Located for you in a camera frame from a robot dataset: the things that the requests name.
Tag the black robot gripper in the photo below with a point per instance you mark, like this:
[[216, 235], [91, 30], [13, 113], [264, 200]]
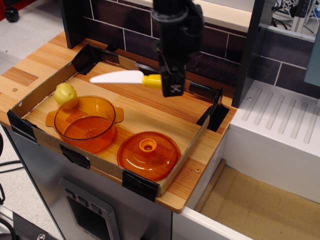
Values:
[[181, 28]]

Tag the white knife yellow handle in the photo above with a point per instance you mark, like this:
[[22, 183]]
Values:
[[129, 77]]

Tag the cardboard fence with black tape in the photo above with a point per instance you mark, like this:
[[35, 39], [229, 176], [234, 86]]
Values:
[[197, 137]]

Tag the orange transparent pot lid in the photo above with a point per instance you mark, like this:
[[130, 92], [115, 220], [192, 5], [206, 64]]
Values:
[[149, 154]]

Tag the orange transparent pot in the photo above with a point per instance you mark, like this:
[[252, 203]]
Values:
[[87, 122]]

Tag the yellow toy potato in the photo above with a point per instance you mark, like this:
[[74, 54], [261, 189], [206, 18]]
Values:
[[65, 93]]

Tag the white sink drainboard unit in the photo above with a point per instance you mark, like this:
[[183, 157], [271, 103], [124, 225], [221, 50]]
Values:
[[264, 181]]

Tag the grey toy oven front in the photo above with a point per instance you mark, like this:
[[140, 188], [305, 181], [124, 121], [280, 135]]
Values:
[[85, 205]]

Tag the dark grey cabinet post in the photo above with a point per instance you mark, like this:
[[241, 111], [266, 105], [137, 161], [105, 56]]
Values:
[[259, 23]]

